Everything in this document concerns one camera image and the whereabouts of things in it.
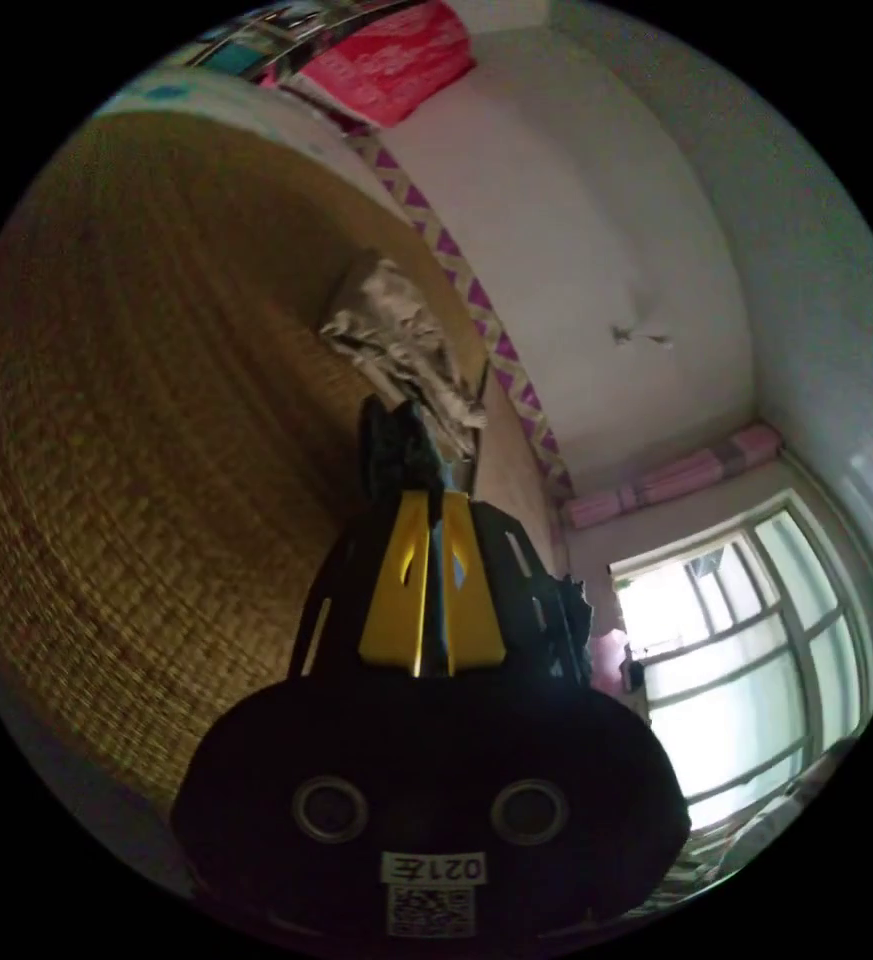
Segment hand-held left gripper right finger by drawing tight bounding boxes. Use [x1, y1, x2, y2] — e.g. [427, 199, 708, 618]
[441, 491, 506, 672]

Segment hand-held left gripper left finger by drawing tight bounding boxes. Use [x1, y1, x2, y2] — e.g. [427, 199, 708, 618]
[359, 491, 437, 673]

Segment blue jeans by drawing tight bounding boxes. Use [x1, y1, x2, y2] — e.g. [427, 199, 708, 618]
[359, 397, 596, 685]

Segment pink striped curtain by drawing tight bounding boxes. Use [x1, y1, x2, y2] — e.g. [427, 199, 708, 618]
[561, 422, 784, 528]

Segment window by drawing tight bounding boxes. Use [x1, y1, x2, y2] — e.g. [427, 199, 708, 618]
[609, 487, 873, 835]

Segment grey crumpled garment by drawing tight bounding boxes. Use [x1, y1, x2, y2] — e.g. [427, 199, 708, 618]
[318, 258, 491, 460]

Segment bed with woven mat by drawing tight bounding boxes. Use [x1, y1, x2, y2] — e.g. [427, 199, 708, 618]
[0, 74, 580, 864]

